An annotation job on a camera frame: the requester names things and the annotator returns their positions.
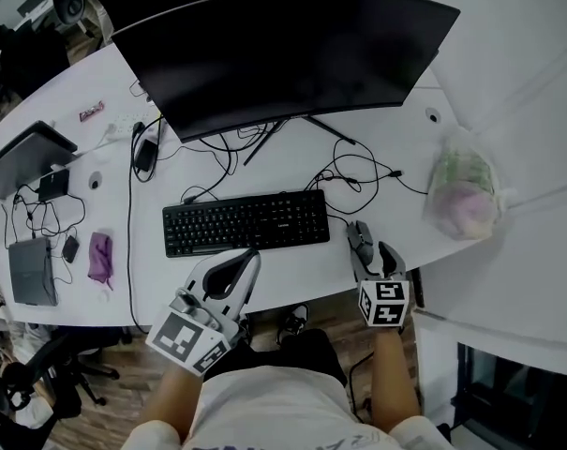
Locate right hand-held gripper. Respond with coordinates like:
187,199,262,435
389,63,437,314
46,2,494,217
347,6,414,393
349,241,410,328

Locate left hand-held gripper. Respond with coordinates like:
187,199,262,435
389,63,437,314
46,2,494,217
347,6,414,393
145,247,261,377

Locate grey and black mouse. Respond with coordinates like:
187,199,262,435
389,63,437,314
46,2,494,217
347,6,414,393
346,220,376,271

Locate person's right forearm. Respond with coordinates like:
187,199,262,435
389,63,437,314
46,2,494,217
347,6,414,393
371,325,423,428

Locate person's left forearm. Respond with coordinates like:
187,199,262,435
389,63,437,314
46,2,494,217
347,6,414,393
142,361,204,440

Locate small black mouse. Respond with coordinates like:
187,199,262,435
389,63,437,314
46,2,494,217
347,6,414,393
61,234,81,264

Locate black keyboard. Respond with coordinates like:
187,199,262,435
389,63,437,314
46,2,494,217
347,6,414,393
161,188,332,259

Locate person's right shoe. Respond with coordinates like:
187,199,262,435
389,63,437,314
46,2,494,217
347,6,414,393
276,302,310,346

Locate person's black shorts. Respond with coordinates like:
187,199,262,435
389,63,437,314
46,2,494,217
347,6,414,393
202,328,348,383

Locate clear plastic bag with food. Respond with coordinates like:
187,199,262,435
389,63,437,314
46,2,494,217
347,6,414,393
422,127,518,242

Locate purple cloth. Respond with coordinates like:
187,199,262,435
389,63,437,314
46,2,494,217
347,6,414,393
86,231,115,293

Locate person's white shirt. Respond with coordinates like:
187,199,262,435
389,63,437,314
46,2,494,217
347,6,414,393
121,366,453,450

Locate black power adapter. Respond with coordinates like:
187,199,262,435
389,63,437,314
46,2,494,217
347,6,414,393
133,138,158,173

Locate black office chair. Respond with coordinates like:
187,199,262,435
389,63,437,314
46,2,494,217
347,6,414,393
0,25,71,100
24,325,134,407

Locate dark glass window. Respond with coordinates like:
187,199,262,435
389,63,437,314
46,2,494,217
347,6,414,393
455,342,567,450

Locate white power strip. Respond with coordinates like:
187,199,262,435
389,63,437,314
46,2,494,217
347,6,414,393
105,112,148,139

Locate small black box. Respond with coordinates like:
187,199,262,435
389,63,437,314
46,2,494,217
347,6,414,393
37,168,71,203

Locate grey closed laptop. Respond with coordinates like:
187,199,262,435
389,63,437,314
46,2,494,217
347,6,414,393
7,236,59,308

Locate pink snack packet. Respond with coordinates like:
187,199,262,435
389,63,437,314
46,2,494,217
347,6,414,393
79,100,106,123

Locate black curved monitor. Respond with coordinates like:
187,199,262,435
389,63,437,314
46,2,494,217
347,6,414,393
111,0,461,167

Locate grey monitor on left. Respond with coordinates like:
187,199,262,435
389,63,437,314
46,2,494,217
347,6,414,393
0,119,80,205

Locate grey round chair back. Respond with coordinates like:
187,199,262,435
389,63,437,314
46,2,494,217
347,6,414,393
52,0,85,26

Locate long black power cable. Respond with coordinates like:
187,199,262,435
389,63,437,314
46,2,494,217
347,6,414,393
126,117,165,335

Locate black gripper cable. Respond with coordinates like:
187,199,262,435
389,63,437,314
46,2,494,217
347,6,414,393
348,352,376,421

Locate black keyboard cable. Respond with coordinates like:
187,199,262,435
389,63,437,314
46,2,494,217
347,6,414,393
180,133,240,205

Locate tangled black laptop cables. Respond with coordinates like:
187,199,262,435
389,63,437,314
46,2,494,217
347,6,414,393
0,184,86,290

